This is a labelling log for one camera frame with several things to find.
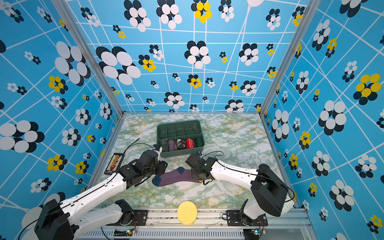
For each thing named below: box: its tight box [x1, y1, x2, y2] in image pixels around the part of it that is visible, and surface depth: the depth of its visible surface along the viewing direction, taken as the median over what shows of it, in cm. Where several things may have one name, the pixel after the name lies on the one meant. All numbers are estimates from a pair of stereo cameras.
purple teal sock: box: [152, 167, 202, 187], surface depth 88 cm
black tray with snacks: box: [103, 152, 125, 175], surface depth 93 cm
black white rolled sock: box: [175, 138, 186, 151], surface depth 98 cm
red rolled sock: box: [185, 138, 196, 149], surface depth 98 cm
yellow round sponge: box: [177, 201, 198, 226], surface depth 74 cm
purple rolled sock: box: [167, 139, 176, 151], surface depth 97 cm
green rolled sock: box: [194, 136, 204, 148], surface depth 100 cm
